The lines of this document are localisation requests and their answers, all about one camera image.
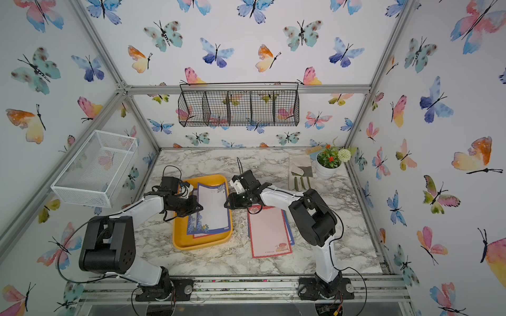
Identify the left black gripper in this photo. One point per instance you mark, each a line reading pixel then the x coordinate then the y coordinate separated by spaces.
pixel 193 207

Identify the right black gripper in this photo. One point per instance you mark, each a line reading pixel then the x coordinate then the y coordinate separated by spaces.
pixel 232 203

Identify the yellow plastic storage tray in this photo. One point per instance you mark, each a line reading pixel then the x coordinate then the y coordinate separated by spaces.
pixel 180 238

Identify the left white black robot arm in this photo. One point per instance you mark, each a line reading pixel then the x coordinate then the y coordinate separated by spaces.
pixel 109 247

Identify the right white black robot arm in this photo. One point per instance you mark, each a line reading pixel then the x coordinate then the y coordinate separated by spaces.
pixel 316 223

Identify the beige green gardening glove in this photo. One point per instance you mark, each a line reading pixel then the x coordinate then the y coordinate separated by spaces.
pixel 300 173

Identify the small wooden hand brush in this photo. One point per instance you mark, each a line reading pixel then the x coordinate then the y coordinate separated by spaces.
pixel 313 150

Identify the white potted flower plant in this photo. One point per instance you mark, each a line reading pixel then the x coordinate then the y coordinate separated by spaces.
pixel 331 158

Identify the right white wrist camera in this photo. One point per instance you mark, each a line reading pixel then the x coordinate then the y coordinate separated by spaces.
pixel 236 184

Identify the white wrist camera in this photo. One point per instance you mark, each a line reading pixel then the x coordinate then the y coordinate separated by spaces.
pixel 186 189
pixel 236 184

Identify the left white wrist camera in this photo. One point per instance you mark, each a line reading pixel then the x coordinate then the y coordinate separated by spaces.
pixel 186 189

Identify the white mesh wall basket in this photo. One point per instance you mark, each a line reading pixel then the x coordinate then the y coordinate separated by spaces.
pixel 94 175

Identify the black wire wall basket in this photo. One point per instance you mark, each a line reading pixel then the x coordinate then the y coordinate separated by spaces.
pixel 239 104

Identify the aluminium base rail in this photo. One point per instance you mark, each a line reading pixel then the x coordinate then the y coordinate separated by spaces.
pixel 285 289

